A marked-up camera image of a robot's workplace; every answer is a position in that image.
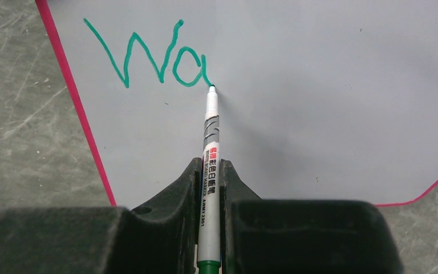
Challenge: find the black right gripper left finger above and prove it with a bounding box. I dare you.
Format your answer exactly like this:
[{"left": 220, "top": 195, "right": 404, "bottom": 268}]
[{"left": 0, "top": 158, "right": 202, "bottom": 273}]

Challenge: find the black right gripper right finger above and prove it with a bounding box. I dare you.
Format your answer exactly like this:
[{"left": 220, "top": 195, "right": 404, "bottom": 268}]
[{"left": 220, "top": 160, "right": 404, "bottom": 273}]

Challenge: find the green white marker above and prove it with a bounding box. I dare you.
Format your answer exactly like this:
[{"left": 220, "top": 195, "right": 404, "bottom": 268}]
[{"left": 197, "top": 86, "right": 221, "bottom": 274}]

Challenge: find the pink-framed whiteboard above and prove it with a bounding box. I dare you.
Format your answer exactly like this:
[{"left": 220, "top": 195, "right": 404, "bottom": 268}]
[{"left": 36, "top": 1, "right": 438, "bottom": 207}]

